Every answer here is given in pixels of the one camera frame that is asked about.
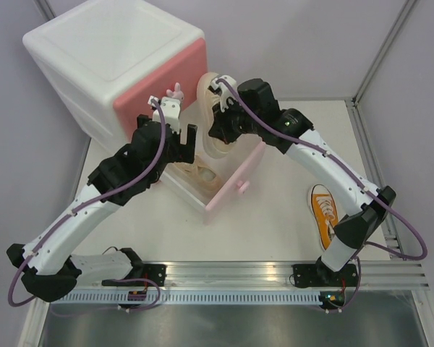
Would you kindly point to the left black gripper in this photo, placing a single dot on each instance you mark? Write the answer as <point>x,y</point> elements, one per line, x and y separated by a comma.
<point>184,152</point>

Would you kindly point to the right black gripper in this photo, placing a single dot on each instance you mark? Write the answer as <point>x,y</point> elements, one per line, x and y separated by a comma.
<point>220,128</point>

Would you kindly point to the cream sneaker with laces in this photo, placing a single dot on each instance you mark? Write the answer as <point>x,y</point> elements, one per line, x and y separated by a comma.
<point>199,175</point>

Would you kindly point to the light pink drawer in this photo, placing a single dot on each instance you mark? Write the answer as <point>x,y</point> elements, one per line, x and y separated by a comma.
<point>238,165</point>

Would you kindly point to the dark pink drawer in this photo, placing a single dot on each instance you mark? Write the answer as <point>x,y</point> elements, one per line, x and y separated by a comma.
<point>186,69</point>

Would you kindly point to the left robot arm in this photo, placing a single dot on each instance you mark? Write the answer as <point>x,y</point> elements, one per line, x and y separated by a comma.
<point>47,266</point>

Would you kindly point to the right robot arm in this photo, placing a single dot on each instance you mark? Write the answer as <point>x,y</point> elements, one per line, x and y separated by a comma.
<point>250,108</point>

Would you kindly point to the white plastic shoe cabinet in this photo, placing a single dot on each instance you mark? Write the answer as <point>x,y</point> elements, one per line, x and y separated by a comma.
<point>98,50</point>

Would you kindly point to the pink bunny drawer knob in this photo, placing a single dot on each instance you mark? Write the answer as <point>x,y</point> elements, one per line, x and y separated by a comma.
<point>176,93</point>

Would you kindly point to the orange sneaker near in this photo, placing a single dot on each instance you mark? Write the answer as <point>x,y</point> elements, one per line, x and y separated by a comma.
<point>325,214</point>

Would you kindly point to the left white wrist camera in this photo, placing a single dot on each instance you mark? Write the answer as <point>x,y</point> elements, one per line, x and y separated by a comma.
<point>171,109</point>

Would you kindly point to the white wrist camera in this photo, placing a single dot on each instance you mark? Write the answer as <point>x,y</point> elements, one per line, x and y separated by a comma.
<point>222,86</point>
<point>171,109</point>

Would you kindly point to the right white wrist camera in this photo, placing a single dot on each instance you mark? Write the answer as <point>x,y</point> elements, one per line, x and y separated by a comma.
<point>222,86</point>

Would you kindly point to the aluminium corner frame post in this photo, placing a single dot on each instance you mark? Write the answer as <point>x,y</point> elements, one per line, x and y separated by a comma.
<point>398,24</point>

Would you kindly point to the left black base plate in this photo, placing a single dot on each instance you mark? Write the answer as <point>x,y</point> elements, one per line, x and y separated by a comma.
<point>153,272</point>

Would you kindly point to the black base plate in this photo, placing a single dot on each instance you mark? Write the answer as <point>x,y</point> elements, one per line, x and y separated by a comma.
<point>308,275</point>
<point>153,272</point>

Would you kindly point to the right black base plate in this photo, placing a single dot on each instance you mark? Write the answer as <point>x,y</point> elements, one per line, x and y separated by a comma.
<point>308,275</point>

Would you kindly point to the white slotted cable duct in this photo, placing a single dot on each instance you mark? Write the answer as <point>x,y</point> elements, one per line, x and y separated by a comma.
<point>192,297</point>

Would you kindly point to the aluminium mounting rail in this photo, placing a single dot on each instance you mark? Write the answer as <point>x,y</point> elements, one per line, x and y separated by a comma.
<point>376,275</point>

